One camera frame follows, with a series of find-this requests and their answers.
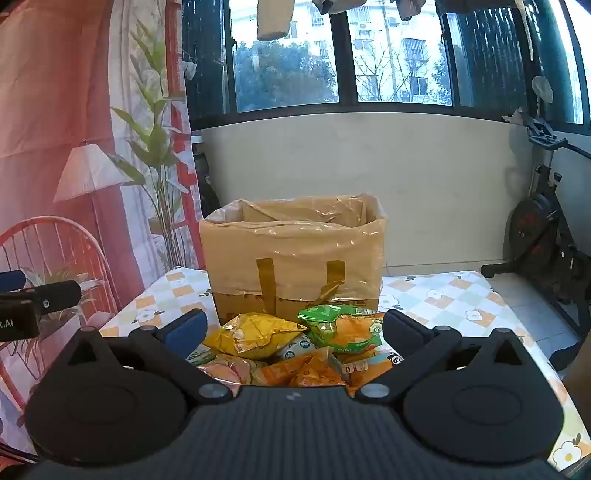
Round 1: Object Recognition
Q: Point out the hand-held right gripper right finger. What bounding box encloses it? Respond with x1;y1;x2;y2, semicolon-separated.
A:
356;309;532;407

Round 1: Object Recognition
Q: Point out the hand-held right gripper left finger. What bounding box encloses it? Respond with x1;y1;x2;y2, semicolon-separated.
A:
62;308;232;406

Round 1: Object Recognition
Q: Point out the pile of snack packets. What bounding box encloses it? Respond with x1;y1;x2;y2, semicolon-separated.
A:
186;305;403;397

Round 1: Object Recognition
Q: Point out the yellow chip bag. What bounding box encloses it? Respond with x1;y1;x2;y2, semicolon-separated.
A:
203;312;308;361

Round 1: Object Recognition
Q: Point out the plastic-lined cardboard box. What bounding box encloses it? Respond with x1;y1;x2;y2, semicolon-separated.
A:
199;194;387;325

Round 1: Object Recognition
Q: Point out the washing machine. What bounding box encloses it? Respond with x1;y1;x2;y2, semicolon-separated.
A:
191;131;221;219

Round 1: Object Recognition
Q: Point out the printed backdrop cloth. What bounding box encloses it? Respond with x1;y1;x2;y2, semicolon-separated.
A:
0;0;207;462

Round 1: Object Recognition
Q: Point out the black exercise bike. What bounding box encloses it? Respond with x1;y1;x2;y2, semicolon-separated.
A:
480;111;591;371

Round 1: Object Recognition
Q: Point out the brown board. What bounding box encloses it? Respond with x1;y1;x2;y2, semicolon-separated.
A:
562;330;591;418

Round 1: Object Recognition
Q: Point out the white hanging object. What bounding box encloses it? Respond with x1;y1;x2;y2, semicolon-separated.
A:
531;76;554;105

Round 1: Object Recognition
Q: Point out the beige hanging garment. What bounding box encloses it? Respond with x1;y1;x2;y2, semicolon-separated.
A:
257;0;294;42

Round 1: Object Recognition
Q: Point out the grey hanging garment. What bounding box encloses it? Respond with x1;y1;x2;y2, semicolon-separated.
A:
396;0;437;22

